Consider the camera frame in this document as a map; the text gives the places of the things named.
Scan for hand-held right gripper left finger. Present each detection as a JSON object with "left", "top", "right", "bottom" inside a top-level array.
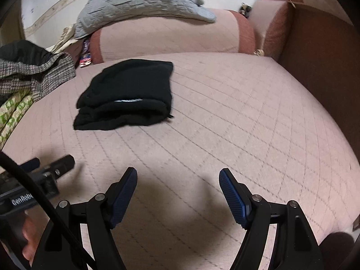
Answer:
[{"left": 34, "top": 166, "right": 139, "bottom": 270}]

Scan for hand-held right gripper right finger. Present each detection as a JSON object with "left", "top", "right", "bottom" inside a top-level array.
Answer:
[{"left": 219, "top": 168, "right": 323, "bottom": 270}]

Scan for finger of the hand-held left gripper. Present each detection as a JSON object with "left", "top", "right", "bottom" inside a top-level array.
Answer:
[
  {"left": 17, "top": 158, "right": 41, "bottom": 173},
  {"left": 42, "top": 154, "right": 76, "bottom": 179}
]

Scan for black pants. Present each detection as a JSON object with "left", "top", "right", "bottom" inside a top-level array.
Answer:
[{"left": 73, "top": 58, "right": 174, "bottom": 131}]

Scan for person's left hand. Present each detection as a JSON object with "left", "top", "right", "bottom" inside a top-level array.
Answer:
[{"left": 21, "top": 218, "right": 40, "bottom": 262}]

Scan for green white patterned quilt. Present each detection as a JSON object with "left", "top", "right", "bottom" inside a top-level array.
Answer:
[{"left": 0, "top": 88, "right": 35, "bottom": 148}]

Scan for pink quilted sofa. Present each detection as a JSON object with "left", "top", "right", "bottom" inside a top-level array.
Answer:
[{"left": 0, "top": 0, "right": 360, "bottom": 270}]

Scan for houndstooth coat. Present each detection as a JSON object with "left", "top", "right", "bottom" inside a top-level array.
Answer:
[{"left": 0, "top": 52, "right": 77, "bottom": 102}]

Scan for colourful snack packet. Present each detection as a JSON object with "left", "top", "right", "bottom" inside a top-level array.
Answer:
[{"left": 78, "top": 40, "right": 94, "bottom": 68}]

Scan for black garment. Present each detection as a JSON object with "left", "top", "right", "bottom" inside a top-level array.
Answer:
[{"left": 0, "top": 40, "right": 54, "bottom": 66}]

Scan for cream cloth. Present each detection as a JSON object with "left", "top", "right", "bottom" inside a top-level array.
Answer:
[{"left": 50, "top": 26, "right": 77, "bottom": 54}]

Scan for grey quilted pillow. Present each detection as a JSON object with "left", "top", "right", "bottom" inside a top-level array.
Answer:
[{"left": 74, "top": 0, "right": 218, "bottom": 40}]

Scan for small dark object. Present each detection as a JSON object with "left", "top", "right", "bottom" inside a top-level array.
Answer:
[{"left": 238, "top": 2, "right": 253, "bottom": 16}]

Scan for black cable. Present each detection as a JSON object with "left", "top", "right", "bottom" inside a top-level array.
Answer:
[{"left": 0, "top": 151, "right": 97, "bottom": 270}]

